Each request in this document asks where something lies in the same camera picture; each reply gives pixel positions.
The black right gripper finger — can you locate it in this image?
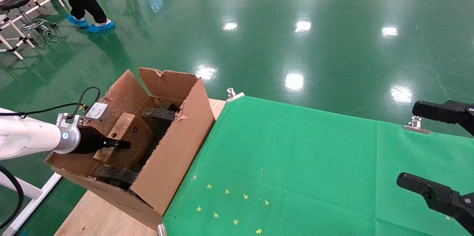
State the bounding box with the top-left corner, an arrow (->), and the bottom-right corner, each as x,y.
396,172 -> 474,235
412,100 -> 474,136

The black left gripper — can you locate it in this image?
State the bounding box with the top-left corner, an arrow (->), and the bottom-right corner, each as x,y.
71,127 -> 132,155

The small brown cardboard box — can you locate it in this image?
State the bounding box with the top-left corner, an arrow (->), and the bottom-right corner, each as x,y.
93,113 -> 155,170

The large open cardboard carton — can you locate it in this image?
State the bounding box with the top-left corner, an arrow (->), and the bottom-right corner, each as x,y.
44,67 -> 216,231

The green table cloth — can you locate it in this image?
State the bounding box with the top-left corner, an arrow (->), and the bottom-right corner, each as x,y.
163,96 -> 474,236

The white pipe rack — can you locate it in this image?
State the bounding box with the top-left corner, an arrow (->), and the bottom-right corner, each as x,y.
0,0 -> 67,60

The black swivel stool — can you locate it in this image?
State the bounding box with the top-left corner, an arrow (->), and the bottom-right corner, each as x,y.
0,0 -> 59,37

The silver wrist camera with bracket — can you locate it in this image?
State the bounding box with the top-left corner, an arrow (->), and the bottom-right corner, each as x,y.
56,102 -> 108,126

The white table leg frame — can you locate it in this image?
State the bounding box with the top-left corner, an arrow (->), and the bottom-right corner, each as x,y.
0,171 -> 63,236

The black hanging cable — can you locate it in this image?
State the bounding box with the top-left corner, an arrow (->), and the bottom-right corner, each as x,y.
0,165 -> 25,229

